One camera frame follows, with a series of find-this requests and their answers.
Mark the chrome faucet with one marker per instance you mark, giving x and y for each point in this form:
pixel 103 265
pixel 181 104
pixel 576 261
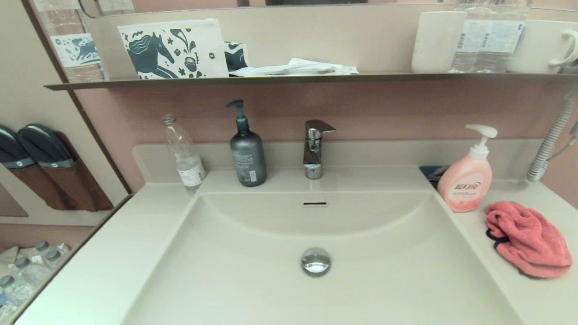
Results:
pixel 313 153

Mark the pink fluffy cloth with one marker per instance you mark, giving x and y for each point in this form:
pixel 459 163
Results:
pixel 528 239

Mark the white ceramic sink basin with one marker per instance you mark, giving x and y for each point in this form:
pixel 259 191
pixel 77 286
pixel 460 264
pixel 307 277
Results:
pixel 253 289

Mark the grey pump soap bottle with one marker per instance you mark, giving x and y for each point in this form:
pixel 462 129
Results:
pixel 248 158

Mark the white plastic packet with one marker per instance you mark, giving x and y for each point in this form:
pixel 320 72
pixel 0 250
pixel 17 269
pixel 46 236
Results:
pixel 316 63
pixel 271 71

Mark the uncapped clear plastic bottle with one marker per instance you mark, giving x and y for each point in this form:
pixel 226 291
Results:
pixel 187 162

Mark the chrome drain stopper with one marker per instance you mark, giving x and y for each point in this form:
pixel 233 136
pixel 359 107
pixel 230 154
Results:
pixel 316 262

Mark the small dark patterned pouch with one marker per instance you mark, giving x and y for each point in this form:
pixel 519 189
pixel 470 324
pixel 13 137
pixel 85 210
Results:
pixel 235 56

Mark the white horse print pouch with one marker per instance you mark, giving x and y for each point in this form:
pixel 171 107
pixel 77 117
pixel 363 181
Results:
pixel 180 49

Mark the pink pump soap bottle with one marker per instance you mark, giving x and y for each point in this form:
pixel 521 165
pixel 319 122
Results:
pixel 465 185

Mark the clear water bottle white label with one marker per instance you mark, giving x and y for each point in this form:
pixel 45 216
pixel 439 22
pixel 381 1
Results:
pixel 505 45
pixel 465 54

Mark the slippers in brown holder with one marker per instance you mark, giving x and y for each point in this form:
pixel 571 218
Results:
pixel 72 189

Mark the clear bottle blue print label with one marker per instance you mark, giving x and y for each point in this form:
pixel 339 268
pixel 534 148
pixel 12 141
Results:
pixel 74 49

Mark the dark grey slipper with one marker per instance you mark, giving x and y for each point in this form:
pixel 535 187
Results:
pixel 43 144
pixel 11 151

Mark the small capped water bottle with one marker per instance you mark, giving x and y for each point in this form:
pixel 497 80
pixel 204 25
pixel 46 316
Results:
pixel 54 256
pixel 8 284
pixel 42 246
pixel 22 264

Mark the thin metal wall shelf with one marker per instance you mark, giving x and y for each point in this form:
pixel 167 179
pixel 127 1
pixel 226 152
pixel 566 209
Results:
pixel 271 80

